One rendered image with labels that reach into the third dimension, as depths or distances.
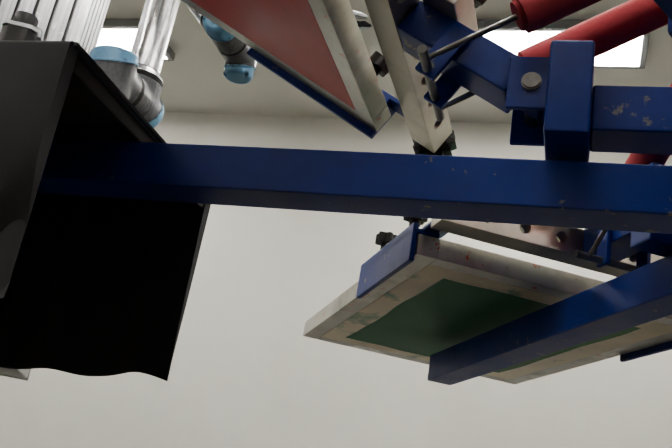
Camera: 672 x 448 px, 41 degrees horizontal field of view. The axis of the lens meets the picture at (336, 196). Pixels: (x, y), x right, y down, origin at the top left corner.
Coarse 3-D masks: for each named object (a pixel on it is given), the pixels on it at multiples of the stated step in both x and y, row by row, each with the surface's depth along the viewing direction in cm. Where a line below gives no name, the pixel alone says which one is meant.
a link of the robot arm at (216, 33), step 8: (192, 8) 213; (200, 16) 210; (208, 24) 205; (208, 32) 206; (216, 32) 205; (224, 32) 205; (216, 40) 207; (224, 40) 207; (232, 40) 209; (224, 48) 211; (232, 48) 211; (240, 48) 212
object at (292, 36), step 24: (192, 0) 161; (216, 0) 150; (240, 0) 140; (264, 0) 131; (240, 24) 151; (264, 24) 141; (288, 24) 132; (312, 24) 125; (264, 48) 153; (288, 48) 143; (312, 48) 134; (312, 72) 144; (336, 72) 135; (336, 96) 146
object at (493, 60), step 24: (408, 24) 114; (432, 24) 114; (456, 24) 113; (408, 48) 118; (480, 48) 111; (504, 48) 110; (456, 72) 113; (480, 72) 109; (504, 72) 108; (480, 96) 114; (504, 96) 109
